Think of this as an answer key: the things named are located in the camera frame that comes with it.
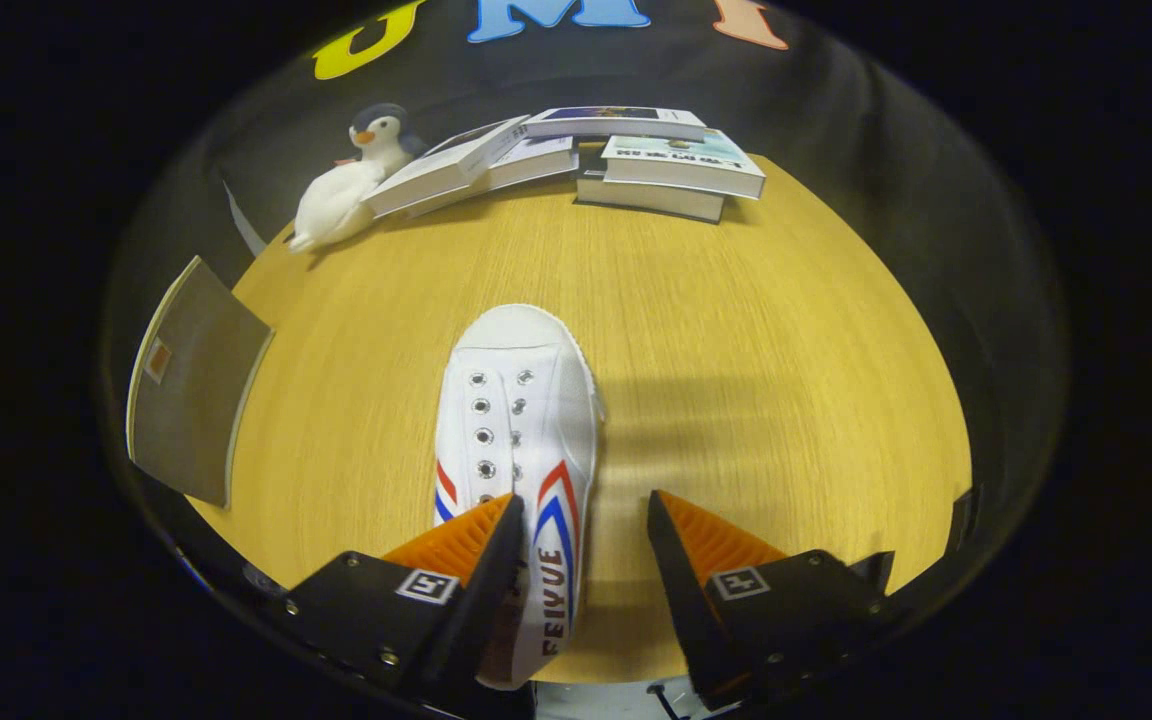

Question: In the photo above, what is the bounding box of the beige fabric storage box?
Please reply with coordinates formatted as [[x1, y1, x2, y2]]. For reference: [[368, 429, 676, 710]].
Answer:
[[126, 255, 275, 509]]

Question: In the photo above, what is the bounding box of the white book with blue picture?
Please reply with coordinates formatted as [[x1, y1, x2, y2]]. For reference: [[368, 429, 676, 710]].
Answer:
[[521, 105, 707, 141]]

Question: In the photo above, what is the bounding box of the white round plush toy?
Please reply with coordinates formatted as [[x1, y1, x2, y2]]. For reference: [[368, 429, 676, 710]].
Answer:
[[286, 158, 389, 253]]

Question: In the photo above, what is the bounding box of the plain white book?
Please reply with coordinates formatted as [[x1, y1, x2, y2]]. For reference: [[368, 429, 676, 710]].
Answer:
[[406, 135, 579, 218]]

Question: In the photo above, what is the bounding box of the grey book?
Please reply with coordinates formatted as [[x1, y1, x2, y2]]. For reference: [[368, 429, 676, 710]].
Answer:
[[576, 168, 727, 224]]

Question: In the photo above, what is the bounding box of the grey penguin plush toy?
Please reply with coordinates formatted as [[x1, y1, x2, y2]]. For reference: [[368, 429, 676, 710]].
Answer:
[[336, 103, 427, 181]]

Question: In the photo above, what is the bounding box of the white book with portrait cover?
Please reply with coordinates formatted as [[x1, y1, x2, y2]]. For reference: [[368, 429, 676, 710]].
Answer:
[[366, 115, 532, 218]]

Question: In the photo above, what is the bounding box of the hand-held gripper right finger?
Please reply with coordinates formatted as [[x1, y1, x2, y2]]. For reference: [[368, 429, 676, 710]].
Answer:
[[646, 489, 897, 711]]

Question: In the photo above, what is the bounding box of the white canvas shoe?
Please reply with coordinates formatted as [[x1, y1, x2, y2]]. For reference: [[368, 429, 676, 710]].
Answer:
[[433, 303, 605, 691]]

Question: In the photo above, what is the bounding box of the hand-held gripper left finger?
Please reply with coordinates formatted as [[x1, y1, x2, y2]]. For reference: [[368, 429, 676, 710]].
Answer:
[[281, 492, 527, 713]]

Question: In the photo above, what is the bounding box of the pale teal cover book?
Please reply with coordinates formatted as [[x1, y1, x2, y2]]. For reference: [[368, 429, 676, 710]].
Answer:
[[601, 130, 767, 199]]

